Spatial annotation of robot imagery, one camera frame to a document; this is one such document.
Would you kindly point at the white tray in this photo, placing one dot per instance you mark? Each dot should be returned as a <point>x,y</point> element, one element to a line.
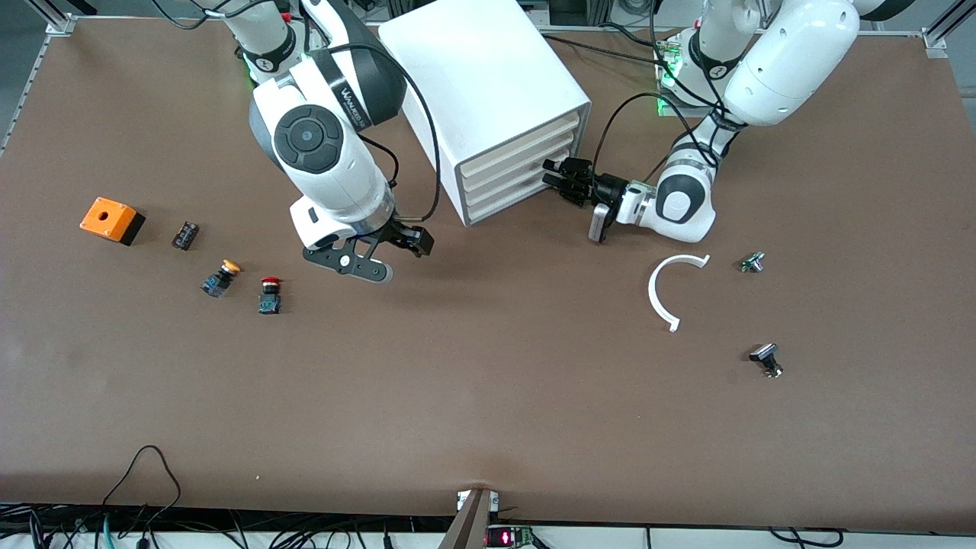
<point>511,196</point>

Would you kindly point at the small red LED board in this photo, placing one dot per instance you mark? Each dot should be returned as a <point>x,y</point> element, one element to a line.
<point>505,538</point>

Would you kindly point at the black square push button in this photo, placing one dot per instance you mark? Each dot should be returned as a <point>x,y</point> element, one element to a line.
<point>764,353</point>

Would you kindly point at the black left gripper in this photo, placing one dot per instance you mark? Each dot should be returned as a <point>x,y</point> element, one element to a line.
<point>608,185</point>

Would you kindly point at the red push button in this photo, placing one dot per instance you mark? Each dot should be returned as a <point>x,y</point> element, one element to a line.
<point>268,303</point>

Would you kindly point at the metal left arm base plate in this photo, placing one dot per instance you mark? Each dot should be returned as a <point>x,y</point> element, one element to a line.
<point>669,110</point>

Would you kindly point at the small black contact block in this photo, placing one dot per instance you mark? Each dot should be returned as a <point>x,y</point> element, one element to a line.
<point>185,235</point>

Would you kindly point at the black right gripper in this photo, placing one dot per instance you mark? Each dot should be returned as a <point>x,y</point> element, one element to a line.
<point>398,232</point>

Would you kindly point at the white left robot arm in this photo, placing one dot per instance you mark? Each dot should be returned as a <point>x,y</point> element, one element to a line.
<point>793,61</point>

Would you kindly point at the orange button box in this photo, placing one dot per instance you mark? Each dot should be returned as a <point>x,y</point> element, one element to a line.
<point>118,221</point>

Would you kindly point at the yellow push button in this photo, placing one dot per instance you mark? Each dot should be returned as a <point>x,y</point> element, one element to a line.
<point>217,284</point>

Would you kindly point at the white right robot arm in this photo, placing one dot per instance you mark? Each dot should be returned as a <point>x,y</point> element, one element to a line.
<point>335,183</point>

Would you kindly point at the aluminium frame corner bracket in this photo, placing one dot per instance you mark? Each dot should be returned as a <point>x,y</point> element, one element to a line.
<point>935,42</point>
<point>59,27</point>

